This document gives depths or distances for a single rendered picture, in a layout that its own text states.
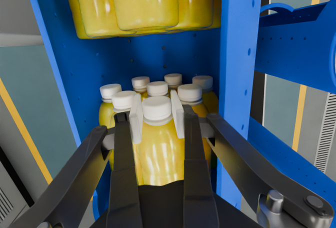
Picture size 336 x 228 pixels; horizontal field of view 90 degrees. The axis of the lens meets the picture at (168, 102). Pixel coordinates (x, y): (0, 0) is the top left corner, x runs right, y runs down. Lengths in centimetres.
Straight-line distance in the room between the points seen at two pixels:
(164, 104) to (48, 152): 177
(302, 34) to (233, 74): 41
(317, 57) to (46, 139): 185
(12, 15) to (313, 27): 82
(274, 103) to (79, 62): 170
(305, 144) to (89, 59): 221
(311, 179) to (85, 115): 95
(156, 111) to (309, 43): 44
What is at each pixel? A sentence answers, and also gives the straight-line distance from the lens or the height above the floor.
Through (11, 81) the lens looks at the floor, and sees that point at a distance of 177.
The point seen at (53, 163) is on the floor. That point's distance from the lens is 199.
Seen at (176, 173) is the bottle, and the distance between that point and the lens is 25.
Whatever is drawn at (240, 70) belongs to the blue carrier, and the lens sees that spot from 18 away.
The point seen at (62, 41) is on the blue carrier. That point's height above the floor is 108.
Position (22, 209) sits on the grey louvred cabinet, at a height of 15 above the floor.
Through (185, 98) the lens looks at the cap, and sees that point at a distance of 26.
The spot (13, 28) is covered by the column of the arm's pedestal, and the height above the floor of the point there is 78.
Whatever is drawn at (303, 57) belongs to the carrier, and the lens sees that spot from 56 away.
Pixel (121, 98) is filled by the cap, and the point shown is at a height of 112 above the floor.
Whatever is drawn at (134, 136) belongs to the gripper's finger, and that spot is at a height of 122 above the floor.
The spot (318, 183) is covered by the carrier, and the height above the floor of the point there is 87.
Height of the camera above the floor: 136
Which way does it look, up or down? 69 degrees down
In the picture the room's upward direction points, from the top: 166 degrees clockwise
